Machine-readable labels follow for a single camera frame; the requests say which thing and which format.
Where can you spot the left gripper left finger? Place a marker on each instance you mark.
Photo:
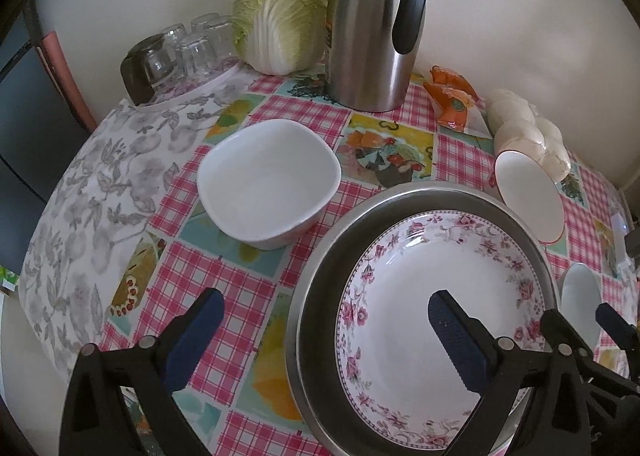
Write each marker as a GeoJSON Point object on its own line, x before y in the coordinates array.
{"type": "Point", "coordinates": [95, 418]}

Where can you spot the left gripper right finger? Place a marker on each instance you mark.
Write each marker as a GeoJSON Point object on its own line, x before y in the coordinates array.
{"type": "Point", "coordinates": [555, 418]}

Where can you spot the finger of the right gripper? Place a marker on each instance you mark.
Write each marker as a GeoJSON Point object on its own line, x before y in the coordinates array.
{"type": "Point", "coordinates": [561, 337]}
{"type": "Point", "coordinates": [625, 335]}

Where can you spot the pink floral plate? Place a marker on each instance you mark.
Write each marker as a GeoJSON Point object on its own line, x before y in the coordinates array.
{"type": "Point", "coordinates": [393, 369]}

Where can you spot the red rimmed strawberry bowl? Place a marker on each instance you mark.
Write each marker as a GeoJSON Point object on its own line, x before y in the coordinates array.
{"type": "Point", "coordinates": [525, 188]}

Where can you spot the large steel plate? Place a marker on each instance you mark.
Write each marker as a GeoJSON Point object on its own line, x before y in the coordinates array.
{"type": "Point", "coordinates": [309, 340]}

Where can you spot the white square bowl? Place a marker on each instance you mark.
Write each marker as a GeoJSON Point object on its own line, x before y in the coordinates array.
{"type": "Point", "coordinates": [268, 183]}

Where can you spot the light blue printed bowl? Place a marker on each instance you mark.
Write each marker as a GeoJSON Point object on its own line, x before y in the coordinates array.
{"type": "Point", "coordinates": [580, 295]}

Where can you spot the white box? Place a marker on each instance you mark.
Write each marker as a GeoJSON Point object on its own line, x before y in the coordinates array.
{"type": "Point", "coordinates": [620, 230]}

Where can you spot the grey floral cloth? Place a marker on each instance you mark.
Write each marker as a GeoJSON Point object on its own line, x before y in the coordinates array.
{"type": "Point", "coordinates": [102, 207]}

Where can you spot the orange snack packet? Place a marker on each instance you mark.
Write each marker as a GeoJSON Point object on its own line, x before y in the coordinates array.
{"type": "Point", "coordinates": [457, 103]}

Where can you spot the round glass tray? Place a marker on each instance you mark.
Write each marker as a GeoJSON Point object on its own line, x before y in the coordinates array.
{"type": "Point", "coordinates": [187, 90]}

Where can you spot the steel thermos jug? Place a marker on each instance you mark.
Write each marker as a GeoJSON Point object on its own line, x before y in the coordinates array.
{"type": "Point", "coordinates": [371, 48]}

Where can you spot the clear drinking glass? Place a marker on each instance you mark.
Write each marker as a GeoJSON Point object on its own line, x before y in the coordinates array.
{"type": "Point", "coordinates": [196, 55]}
{"type": "Point", "coordinates": [218, 29]}
{"type": "Point", "coordinates": [172, 35]}

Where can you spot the napa cabbage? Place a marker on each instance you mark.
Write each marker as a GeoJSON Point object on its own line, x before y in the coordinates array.
{"type": "Point", "coordinates": [278, 37]}

